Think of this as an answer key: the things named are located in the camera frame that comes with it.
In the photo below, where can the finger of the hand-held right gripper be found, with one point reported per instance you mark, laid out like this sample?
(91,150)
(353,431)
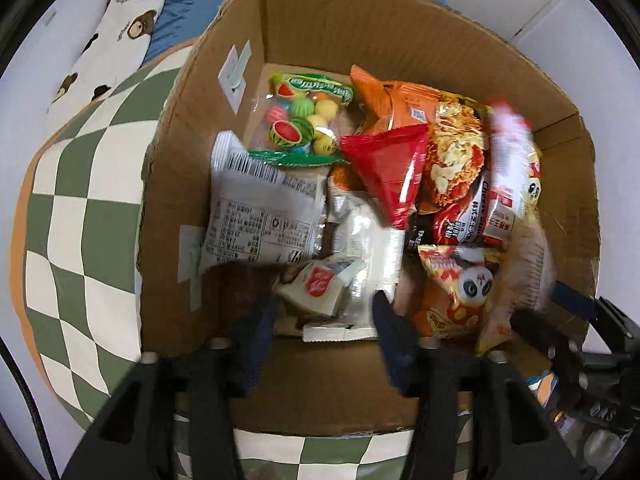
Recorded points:
(570,300)
(540,330)

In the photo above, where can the grey white barcode packet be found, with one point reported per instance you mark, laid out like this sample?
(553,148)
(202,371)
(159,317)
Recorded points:
(250,210)

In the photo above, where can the red yellow noodle bag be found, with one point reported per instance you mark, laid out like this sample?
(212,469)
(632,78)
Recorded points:
(455,160)

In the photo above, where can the small white red-label packet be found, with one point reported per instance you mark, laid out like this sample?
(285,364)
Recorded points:
(320,285)

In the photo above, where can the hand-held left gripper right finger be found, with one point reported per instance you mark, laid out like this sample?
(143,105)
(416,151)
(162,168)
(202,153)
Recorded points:
(395,345)

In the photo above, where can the white red snack packet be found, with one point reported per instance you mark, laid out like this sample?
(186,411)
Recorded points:
(510,185)

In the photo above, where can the brown cardboard box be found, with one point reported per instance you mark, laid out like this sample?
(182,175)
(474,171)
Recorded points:
(320,30)

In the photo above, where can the clear plastic wrapper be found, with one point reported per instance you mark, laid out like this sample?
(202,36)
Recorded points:
(350,220)

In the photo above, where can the white cabinet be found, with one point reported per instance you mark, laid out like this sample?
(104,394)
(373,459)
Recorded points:
(525,0)

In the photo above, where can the bear print white pillow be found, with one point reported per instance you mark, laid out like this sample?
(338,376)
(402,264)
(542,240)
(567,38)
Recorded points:
(125,25)

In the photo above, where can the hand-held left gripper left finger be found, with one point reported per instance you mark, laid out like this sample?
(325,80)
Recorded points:
(255,345)

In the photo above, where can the cream white snack packet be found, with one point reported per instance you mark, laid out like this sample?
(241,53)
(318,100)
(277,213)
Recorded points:
(380,260)

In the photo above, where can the orange panda snack bag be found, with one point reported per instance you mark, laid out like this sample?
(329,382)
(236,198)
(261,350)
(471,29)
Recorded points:
(450,305)

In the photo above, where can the beige snack packet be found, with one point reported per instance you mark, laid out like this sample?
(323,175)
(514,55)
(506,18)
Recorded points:
(525,270)

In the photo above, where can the watermelon candy bag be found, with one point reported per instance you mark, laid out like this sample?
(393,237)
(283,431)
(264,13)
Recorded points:
(295,125)

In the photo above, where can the blue orange snack packet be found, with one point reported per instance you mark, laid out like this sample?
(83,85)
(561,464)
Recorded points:
(542,387)

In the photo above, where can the green white checkered blanket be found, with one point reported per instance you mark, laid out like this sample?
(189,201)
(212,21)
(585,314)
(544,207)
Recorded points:
(75,210)

